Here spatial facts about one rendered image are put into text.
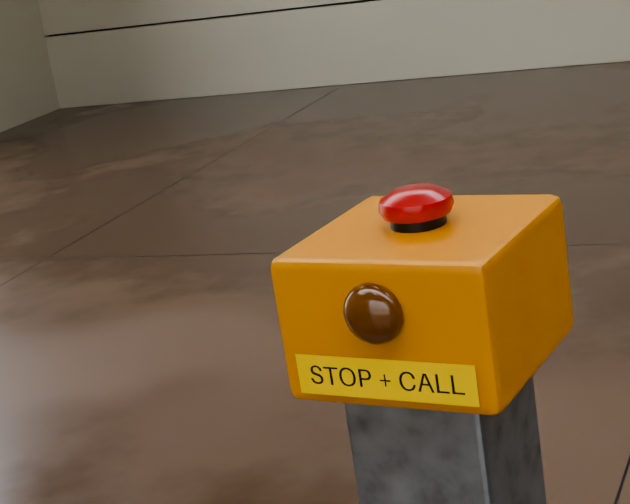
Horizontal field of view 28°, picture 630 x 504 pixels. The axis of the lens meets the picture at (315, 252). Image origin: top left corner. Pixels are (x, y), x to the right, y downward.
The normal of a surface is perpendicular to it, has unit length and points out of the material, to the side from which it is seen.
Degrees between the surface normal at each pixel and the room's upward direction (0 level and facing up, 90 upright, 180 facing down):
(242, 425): 0
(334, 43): 90
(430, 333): 90
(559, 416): 0
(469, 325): 90
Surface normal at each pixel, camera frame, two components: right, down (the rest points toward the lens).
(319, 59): -0.37, 0.32
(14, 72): 0.92, -0.03
